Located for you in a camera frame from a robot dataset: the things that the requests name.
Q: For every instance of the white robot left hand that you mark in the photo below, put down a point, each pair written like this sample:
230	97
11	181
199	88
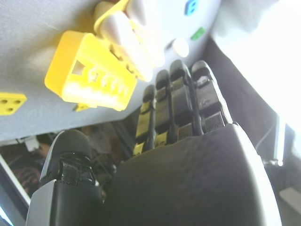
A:
188	183

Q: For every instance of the yellow plastic egg carton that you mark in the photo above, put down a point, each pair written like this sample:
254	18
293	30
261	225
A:
70	51

